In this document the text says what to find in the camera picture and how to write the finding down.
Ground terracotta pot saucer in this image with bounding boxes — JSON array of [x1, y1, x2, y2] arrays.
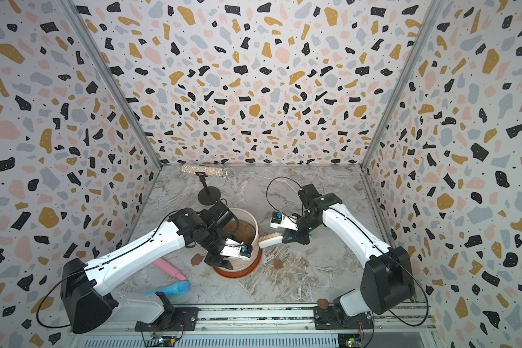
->
[[214, 250, 262, 279]]

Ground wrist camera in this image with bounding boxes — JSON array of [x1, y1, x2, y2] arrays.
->
[[220, 239, 253, 260], [270, 211, 297, 231]]

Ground pink silicone tool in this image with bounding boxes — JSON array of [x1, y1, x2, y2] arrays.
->
[[153, 258, 187, 281]]

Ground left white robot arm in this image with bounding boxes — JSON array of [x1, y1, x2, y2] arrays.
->
[[60, 202, 252, 334]]

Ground mud piece on rail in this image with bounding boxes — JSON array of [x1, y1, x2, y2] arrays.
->
[[317, 298, 329, 310]]

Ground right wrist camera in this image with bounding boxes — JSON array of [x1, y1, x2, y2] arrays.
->
[[270, 211, 297, 231]]

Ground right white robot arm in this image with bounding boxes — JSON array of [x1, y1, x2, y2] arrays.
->
[[271, 184, 416, 325]]

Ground fallen mud piece right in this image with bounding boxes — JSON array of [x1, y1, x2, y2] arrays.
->
[[273, 258, 284, 270]]

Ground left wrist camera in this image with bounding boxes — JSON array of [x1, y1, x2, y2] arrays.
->
[[220, 239, 253, 260]]

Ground fallen mud piece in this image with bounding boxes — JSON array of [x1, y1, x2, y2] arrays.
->
[[191, 254, 204, 267], [273, 258, 284, 270]]

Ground fallen mud piece left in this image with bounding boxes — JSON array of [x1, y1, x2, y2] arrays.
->
[[191, 254, 204, 267]]

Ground glitter tube on black stand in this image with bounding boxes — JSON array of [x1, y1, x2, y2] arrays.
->
[[181, 165, 236, 206]]

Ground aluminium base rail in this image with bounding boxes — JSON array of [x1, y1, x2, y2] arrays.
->
[[68, 302, 442, 347]]

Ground cream ceramic pot with soil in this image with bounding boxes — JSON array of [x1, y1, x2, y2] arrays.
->
[[219, 208, 260, 271]]

